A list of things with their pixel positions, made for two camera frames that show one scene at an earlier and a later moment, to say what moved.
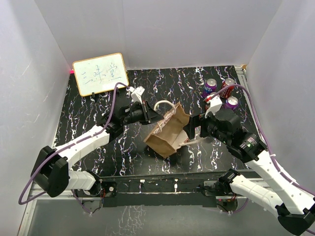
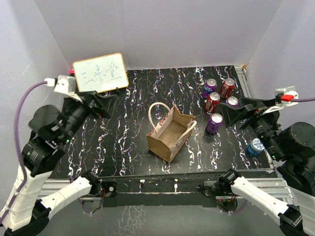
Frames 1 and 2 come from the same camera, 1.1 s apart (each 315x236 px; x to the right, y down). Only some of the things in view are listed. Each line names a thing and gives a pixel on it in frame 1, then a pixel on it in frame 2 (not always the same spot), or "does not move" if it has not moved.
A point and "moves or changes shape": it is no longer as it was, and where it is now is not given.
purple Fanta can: x=232 y=103 does not move
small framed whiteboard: x=100 y=74 does not move
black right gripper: x=198 y=120 → x=231 y=113
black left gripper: x=149 y=115 → x=104 y=104
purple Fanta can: x=210 y=87 does not move
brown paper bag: x=168 y=134 moves or changes shape
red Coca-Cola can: x=228 y=92 does not move
